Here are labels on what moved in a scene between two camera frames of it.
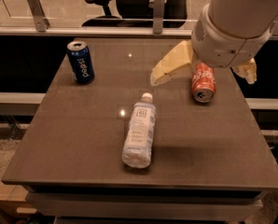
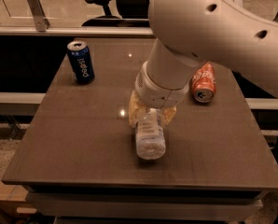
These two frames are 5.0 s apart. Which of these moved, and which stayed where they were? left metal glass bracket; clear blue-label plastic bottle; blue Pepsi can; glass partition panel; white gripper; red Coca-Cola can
Moved: white gripper; clear blue-label plastic bottle
Stayed: glass partition panel; left metal glass bracket; red Coca-Cola can; blue Pepsi can
